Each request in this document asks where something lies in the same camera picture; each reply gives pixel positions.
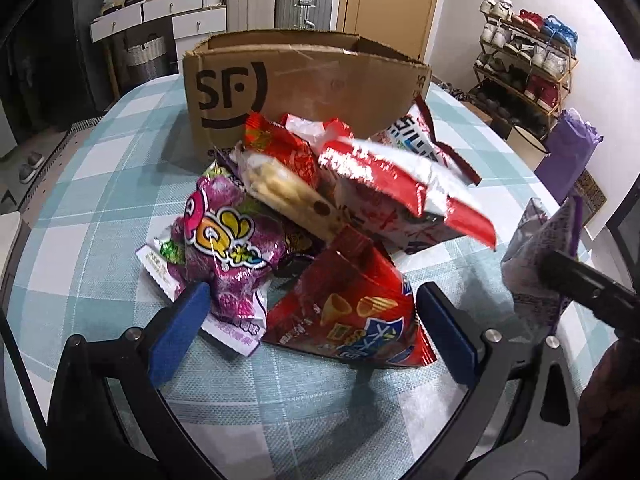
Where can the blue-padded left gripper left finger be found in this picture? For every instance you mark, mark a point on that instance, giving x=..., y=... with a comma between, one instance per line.
x=107, y=417

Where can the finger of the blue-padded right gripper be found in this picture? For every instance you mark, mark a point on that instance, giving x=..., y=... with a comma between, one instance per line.
x=609, y=302

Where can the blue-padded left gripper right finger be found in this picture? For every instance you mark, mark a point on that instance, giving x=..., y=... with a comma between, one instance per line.
x=518, y=419

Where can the silver purple snack bag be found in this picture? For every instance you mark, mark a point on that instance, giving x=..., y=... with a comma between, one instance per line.
x=536, y=237

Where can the purple QQ candy bag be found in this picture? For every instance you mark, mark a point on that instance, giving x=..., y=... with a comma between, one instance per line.
x=229, y=241

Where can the red corn chips bag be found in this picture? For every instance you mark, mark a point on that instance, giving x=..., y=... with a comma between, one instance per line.
x=351, y=304

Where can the white red noodle snack bag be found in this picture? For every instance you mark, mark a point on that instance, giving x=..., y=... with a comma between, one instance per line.
x=415, y=132

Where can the cracker sandwich packet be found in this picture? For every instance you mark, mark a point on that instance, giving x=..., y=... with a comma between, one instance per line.
x=270, y=182

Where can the person's right hand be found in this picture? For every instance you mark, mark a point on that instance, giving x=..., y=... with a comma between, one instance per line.
x=608, y=410

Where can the purple gift bag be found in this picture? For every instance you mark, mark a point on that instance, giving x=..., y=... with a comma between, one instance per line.
x=570, y=146

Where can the teal plaid tablecloth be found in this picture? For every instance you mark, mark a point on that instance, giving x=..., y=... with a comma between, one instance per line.
x=278, y=414

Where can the wooden shoe rack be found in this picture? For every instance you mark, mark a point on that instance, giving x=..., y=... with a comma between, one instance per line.
x=525, y=67

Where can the grey slippers pair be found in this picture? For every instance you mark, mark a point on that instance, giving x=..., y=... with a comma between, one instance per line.
x=30, y=168

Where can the red wrapped snack pack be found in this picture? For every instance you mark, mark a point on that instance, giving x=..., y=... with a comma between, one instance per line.
x=274, y=140

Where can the striped laundry basket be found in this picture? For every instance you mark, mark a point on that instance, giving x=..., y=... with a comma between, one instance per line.
x=148, y=60

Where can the brown SF cardboard box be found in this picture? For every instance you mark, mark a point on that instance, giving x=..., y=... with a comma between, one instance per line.
x=310, y=74

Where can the wooden door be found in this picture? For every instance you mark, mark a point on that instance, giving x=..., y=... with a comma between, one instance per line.
x=404, y=25

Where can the white drawer desk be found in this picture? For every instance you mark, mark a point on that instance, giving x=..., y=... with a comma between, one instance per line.
x=182, y=23

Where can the silver hard suitcase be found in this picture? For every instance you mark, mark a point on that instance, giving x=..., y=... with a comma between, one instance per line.
x=303, y=14

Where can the cream hard suitcase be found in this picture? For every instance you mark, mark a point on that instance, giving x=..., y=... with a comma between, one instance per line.
x=250, y=14

